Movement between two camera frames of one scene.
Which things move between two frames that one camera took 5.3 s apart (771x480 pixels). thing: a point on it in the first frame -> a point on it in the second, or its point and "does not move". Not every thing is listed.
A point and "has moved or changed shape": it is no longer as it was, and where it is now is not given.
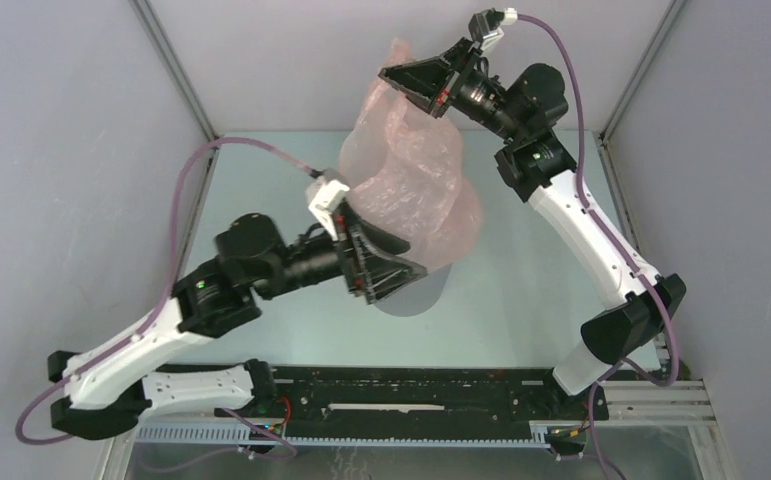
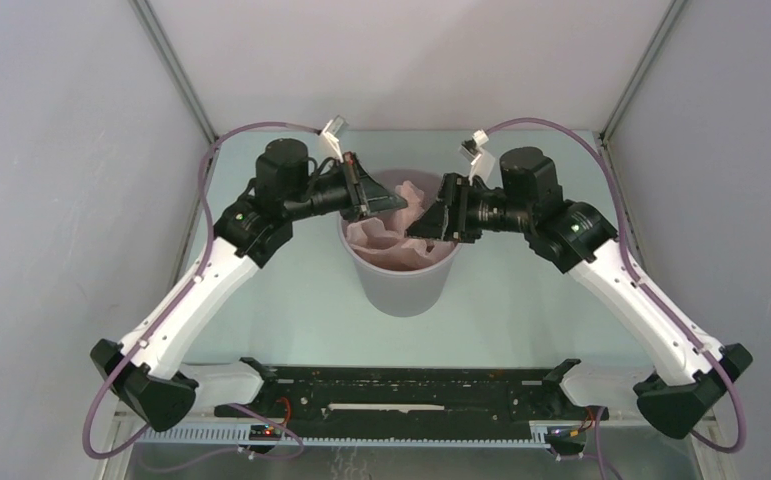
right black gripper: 428,79 -> 447,218
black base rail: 411,402 does not move
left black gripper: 384,274 -> 364,196
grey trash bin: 417,295 does not move
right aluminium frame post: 673,12 does not move
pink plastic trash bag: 403,163 has moved or changed shape
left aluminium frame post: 153,27 does not move
